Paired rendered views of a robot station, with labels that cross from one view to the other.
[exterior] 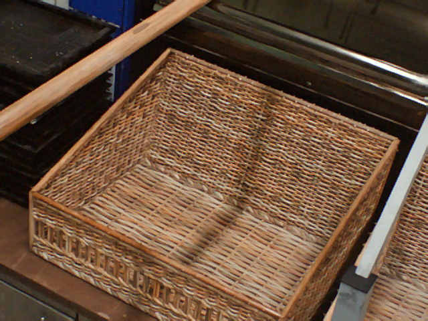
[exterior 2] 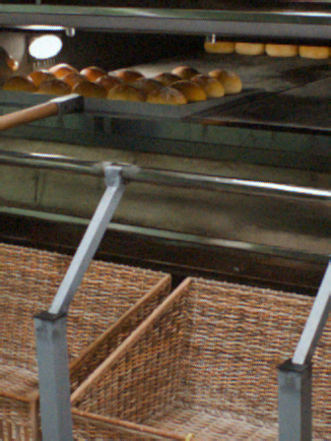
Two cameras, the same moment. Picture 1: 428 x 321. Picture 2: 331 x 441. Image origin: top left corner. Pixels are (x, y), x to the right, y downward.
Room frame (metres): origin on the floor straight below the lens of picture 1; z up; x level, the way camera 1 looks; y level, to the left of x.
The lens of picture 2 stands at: (-1.02, -0.76, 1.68)
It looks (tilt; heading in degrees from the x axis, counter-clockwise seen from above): 15 degrees down; 10
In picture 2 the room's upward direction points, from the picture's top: 2 degrees counter-clockwise
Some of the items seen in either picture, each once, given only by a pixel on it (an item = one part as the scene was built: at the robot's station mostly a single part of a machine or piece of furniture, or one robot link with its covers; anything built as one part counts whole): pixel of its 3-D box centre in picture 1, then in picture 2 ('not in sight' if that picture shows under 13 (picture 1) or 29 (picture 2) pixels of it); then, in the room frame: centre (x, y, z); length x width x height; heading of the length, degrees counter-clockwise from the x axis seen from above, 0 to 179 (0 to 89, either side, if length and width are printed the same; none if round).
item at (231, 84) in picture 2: not in sight; (222, 81); (1.85, -0.43, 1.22); 0.10 x 0.07 x 0.06; 63
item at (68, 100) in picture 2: not in sight; (66, 104); (1.66, -0.11, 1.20); 0.09 x 0.04 x 0.03; 154
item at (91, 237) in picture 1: (214, 194); (8, 344); (1.42, -0.01, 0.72); 0.56 x 0.49 x 0.28; 64
